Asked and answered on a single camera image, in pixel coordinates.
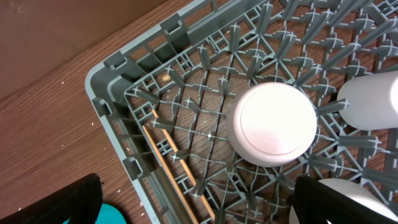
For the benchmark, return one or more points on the cardboard backdrop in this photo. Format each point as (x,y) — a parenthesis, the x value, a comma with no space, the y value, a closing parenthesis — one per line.
(39,35)

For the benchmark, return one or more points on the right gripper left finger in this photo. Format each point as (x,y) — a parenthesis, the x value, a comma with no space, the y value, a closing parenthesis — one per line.
(79,202)

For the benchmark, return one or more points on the wooden chopstick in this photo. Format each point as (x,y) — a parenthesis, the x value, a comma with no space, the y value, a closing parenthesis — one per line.
(171,178)
(188,172)

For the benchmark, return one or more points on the white saucer bowl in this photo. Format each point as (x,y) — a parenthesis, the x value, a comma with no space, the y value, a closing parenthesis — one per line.
(351,193)

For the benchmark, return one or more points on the teal plastic tray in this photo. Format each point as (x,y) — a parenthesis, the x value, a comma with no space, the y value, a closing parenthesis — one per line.
(105,214)

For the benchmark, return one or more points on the grey dish rack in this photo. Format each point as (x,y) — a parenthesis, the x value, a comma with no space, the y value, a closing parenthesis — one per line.
(183,74)

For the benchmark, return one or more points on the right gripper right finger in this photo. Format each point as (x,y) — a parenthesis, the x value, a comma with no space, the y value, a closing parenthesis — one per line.
(326,205)

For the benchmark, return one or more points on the white cup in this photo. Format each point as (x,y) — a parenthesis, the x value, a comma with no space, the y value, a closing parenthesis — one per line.
(372,101)

